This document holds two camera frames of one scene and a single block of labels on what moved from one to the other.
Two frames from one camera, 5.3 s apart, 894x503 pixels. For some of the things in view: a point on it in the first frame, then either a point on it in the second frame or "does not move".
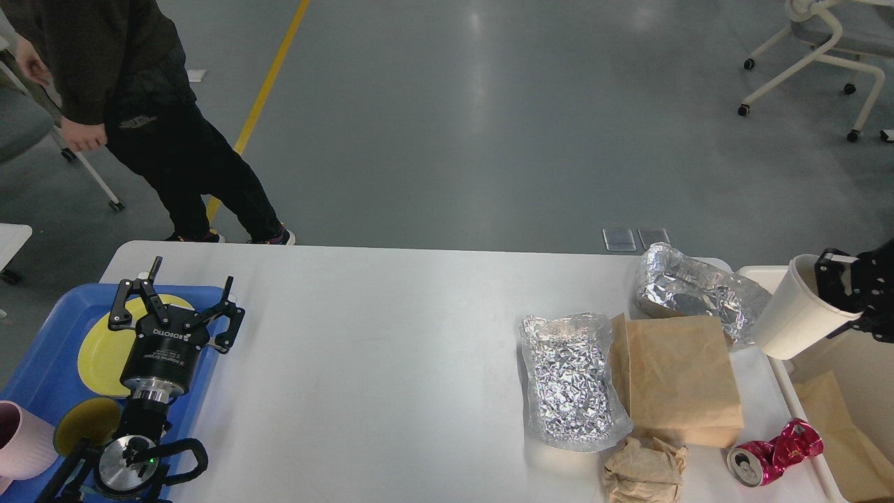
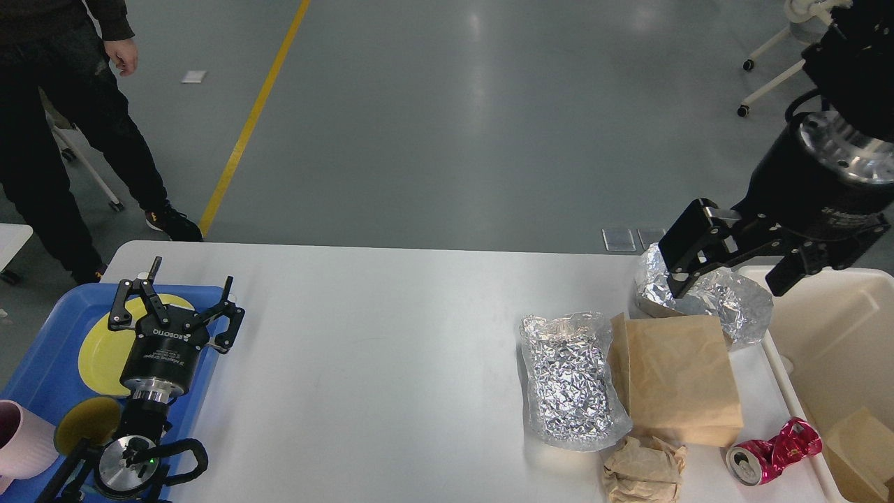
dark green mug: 96,420 does not move
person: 119,74 to 52,51
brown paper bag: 677,377 does not move
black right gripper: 836,274 to 788,195
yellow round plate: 103,352 does not move
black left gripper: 163,358 does not move
